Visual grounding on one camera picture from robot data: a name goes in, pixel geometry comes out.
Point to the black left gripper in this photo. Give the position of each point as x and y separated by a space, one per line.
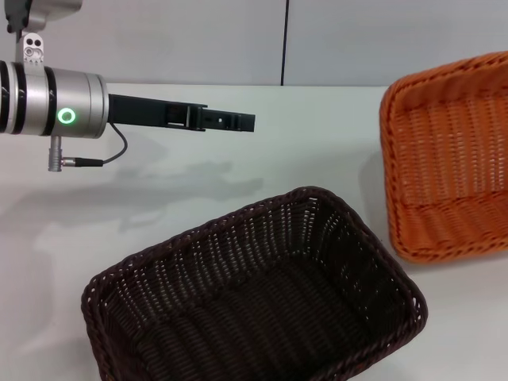
151 113

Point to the dark brown wicker basket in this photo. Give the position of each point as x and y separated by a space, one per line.
254 301

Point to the orange wicker basket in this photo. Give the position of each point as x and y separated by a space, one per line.
448 166

